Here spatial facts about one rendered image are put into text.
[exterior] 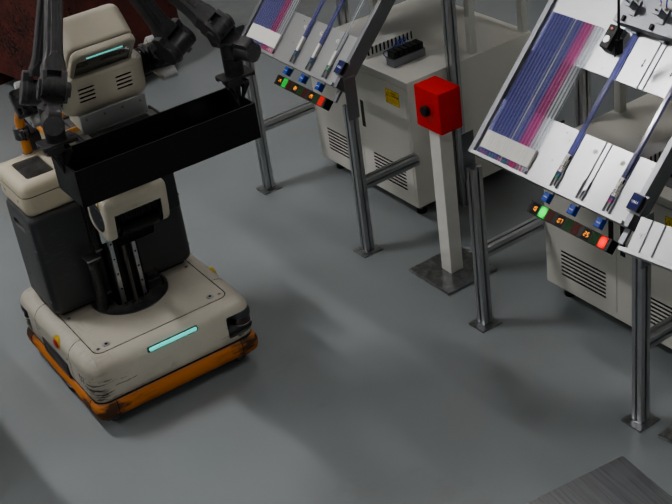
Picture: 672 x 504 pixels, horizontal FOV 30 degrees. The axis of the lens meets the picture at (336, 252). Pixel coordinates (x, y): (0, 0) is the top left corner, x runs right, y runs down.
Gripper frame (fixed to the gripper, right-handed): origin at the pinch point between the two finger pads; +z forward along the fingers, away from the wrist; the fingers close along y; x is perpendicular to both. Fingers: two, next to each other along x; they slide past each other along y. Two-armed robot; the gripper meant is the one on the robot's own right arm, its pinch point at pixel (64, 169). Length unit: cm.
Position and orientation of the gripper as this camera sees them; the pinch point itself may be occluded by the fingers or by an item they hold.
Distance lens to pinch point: 354.5
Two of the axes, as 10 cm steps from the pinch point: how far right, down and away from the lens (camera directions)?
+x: -5.5, -3.7, 7.5
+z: 1.2, 8.5, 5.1
